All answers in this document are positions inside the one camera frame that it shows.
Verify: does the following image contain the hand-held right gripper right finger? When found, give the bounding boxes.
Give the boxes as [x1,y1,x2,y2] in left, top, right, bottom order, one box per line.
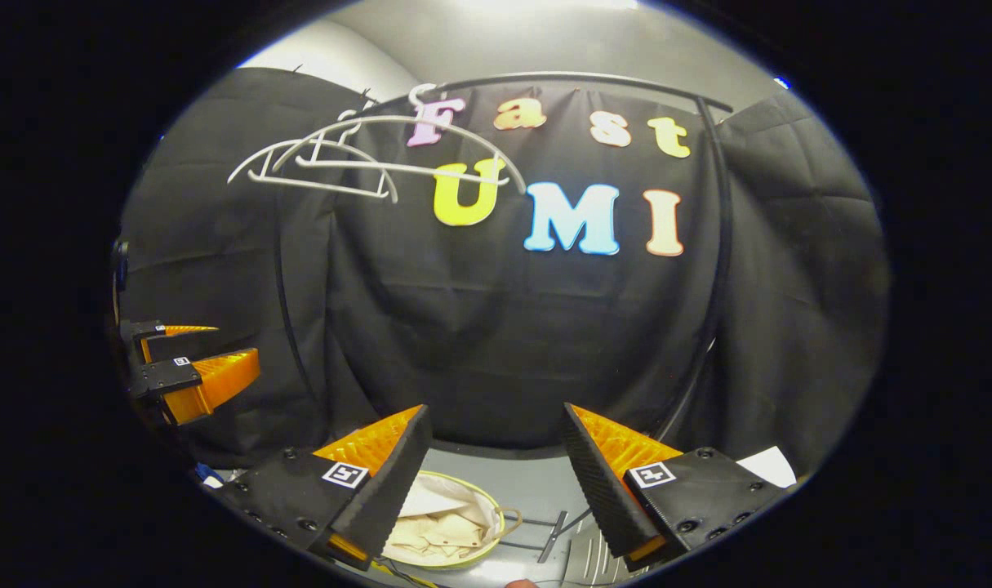
[561,403,786,572]

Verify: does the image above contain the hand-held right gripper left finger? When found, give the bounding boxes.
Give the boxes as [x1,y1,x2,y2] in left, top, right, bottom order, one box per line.
[214,404,434,572]

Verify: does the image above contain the yellow-green rimmed laundry hamper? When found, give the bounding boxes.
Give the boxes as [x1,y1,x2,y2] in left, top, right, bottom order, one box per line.
[379,470,523,571]

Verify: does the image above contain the cream button shirt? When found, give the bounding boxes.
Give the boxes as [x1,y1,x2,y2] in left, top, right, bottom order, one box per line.
[385,510,488,560]

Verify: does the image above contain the white plastic hanger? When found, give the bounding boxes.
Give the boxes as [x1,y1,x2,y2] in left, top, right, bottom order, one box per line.
[226,110,400,205]
[271,82,513,193]

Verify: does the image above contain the black metal clothes rack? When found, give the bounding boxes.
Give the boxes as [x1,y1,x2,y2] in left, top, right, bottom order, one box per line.
[271,72,735,566]

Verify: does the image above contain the black backdrop cloth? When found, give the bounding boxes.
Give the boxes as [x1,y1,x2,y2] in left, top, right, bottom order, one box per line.
[120,67,892,479]

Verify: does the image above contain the white paper sheet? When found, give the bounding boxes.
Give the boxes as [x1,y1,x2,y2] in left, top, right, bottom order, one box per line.
[736,445,798,489]

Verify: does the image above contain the large ceiling light panel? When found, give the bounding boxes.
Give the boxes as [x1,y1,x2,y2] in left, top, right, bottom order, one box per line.
[455,0,639,11]

